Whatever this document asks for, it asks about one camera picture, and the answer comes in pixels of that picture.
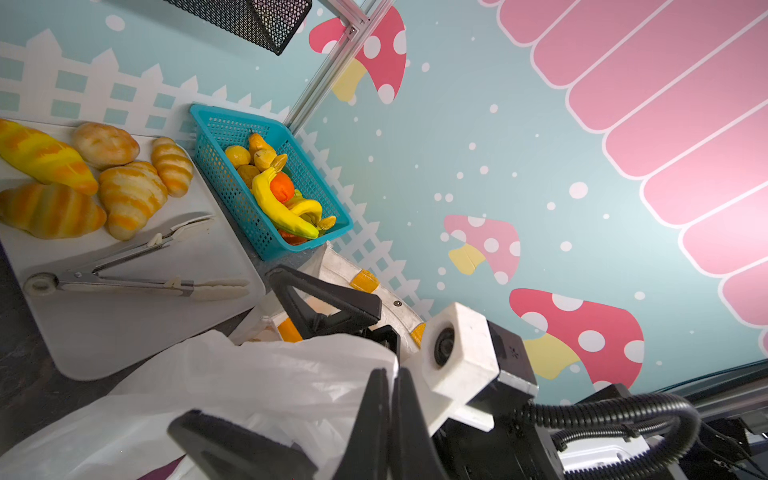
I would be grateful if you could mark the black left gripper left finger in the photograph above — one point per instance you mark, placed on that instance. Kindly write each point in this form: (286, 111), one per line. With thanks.
(366, 455)

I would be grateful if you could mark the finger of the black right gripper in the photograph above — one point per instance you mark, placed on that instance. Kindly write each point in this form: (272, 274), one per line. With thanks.
(224, 450)
(318, 308)

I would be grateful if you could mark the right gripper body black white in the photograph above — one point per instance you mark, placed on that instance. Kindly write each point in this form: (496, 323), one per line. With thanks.
(511, 450)

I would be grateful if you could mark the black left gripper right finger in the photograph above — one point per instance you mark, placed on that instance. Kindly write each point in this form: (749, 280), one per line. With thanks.
(413, 455)

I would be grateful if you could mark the canvas tote bag yellow handles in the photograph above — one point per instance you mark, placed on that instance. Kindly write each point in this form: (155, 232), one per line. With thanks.
(399, 329)

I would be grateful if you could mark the white plastic grocery bag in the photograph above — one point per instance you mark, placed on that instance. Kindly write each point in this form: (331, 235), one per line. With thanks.
(305, 394)

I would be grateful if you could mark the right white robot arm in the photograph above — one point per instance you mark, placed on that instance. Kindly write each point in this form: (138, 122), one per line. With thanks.
(586, 435)

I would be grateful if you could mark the yellow starfruit piece front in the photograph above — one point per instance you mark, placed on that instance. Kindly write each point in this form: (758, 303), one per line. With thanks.
(326, 224)

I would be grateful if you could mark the yellow starfruit piece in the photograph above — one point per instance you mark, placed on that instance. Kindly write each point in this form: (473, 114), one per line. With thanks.
(279, 162)
(326, 224)

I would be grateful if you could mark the yellow banana bunch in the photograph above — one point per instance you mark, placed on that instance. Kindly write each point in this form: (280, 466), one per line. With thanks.
(277, 212)

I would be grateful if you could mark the single yellow banana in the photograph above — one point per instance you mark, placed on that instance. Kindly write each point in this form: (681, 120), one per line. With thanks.
(307, 209)

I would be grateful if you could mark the orange fruit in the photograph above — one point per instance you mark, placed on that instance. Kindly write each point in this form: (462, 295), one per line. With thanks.
(282, 187)

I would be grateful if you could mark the yellow starfruit piece top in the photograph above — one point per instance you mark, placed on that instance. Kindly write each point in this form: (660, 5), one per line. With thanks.
(279, 162)

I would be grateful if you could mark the white plastic tray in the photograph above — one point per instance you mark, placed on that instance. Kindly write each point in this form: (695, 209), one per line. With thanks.
(94, 335)

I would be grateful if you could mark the steel tongs white tips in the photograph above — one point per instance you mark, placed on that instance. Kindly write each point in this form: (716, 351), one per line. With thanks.
(162, 263)

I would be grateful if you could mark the teal plastic basket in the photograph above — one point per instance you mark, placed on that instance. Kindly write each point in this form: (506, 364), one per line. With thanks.
(232, 148)

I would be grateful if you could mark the small striped croissant right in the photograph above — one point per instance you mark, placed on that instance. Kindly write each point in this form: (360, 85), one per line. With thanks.
(173, 165)

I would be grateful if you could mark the long striped croissant centre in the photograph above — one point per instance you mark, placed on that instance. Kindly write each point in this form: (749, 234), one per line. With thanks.
(131, 195)

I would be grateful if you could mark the large striped croissant left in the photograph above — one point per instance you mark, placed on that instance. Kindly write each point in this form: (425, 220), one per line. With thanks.
(51, 212)

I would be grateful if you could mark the pale round bread roll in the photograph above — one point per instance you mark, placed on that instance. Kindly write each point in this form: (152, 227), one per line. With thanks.
(104, 146)

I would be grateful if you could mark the yellow striped bread roll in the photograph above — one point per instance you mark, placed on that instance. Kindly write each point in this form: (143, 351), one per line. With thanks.
(44, 158)

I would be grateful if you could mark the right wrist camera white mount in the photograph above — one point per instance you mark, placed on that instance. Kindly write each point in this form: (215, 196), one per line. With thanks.
(469, 370)

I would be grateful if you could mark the black mesh wall basket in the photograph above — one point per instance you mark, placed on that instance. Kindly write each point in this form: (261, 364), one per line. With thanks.
(269, 24)

